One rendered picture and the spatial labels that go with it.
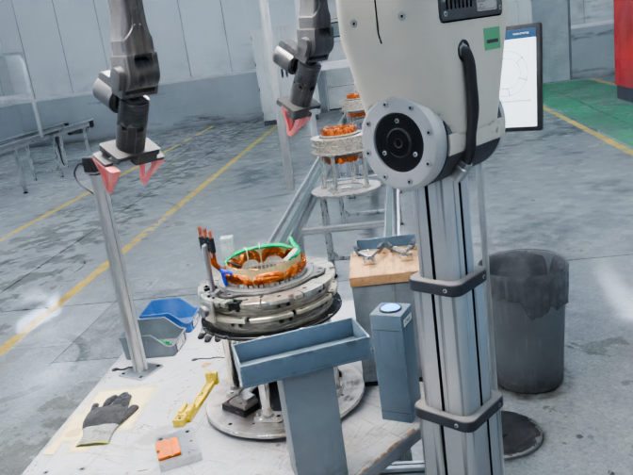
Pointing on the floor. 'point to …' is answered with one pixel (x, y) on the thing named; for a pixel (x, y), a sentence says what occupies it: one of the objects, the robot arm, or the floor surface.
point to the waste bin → (528, 345)
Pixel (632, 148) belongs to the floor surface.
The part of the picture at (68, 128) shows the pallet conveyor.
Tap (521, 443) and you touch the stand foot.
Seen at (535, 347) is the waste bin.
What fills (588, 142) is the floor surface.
